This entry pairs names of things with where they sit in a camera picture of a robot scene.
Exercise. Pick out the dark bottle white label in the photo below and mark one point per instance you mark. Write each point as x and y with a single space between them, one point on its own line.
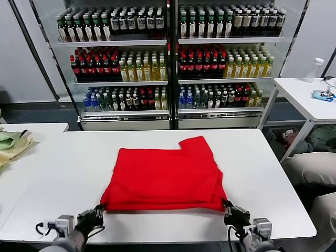
115 25
160 23
151 24
132 24
123 25
141 24

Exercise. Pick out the black storage crate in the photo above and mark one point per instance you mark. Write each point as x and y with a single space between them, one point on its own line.
274 139

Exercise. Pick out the blue snack packet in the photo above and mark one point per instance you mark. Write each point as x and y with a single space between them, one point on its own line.
323 95

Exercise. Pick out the red shirt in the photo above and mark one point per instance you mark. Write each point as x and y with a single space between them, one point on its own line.
162 176

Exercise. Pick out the clear bottle white cap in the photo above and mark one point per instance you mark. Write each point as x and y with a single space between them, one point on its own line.
313 71

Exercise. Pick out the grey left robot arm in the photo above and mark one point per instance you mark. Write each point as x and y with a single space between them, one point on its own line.
68 241

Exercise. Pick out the dark bottle beige label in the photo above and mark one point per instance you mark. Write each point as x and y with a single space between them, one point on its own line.
264 22
281 22
273 22
247 23
255 23
238 23

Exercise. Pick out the clear green water bottle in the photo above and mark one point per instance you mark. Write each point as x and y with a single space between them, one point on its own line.
108 102
204 99
197 99
101 102

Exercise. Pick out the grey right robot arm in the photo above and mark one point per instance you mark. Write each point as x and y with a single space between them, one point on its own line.
257 244

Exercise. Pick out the green and yellow cloths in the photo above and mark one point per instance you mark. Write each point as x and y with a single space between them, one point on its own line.
18 149

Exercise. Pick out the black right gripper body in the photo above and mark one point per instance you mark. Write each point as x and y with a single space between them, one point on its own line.
239 218

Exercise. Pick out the green garment pile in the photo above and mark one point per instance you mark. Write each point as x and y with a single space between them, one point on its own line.
324 139

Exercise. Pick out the dark red garment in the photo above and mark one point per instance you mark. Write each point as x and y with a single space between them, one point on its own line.
290 137

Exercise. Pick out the grey green clothes pile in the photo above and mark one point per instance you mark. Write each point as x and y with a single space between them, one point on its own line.
305 148

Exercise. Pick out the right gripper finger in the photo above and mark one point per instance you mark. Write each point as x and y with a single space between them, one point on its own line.
226 208
232 207

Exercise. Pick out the light green garment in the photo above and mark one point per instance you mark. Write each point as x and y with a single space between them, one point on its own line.
6 141

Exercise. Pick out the slim white label bottle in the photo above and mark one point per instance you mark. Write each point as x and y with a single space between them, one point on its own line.
211 100
122 102
115 103
218 100

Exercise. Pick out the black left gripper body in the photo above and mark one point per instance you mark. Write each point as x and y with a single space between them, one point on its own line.
88 223

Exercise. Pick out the dark drink bottle white cap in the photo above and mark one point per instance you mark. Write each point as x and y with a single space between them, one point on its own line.
135 100
231 98
129 100
225 99

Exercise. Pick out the white cooler shelf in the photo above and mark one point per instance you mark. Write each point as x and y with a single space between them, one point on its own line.
120 83
223 81
113 43
220 110
231 41
126 113

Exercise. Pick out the person in beige trousers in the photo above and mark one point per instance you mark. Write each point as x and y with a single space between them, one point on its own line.
312 168

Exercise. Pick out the small red cap cola bottle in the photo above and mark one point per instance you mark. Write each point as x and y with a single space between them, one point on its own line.
246 97
143 100
238 97
151 100

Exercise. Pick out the small yellow juice bottle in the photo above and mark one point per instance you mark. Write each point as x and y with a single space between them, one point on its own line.
252 99
164 102
157 102
259 98

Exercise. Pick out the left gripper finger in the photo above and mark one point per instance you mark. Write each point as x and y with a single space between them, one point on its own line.
101 214
99 208

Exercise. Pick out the blue water bottle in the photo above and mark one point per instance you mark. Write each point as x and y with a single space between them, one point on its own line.
87 104
182 100
189 100
94 103

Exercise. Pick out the green cap tea bottle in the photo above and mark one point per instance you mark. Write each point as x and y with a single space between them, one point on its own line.
70 30
96 28
184 25
88 29
106 27
220 24
202 25
229 24
62 30
193 25
78 29
211 25

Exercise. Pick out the white side table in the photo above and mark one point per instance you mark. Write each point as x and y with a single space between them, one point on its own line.
296 92

